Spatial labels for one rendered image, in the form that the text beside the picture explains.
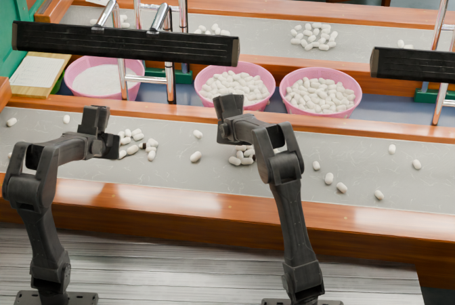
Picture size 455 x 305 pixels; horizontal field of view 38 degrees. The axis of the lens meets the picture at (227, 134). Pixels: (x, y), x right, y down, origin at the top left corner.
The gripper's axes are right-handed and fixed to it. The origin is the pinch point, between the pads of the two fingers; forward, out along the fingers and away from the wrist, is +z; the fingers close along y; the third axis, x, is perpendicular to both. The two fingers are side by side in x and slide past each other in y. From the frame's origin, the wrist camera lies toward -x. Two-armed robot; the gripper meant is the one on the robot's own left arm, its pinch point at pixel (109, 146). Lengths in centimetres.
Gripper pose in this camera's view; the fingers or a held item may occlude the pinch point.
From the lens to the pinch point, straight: 189.7
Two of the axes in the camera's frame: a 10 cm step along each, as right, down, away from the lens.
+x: -0.9, 10.0, -0.2
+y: -9.9, -0.9, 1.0
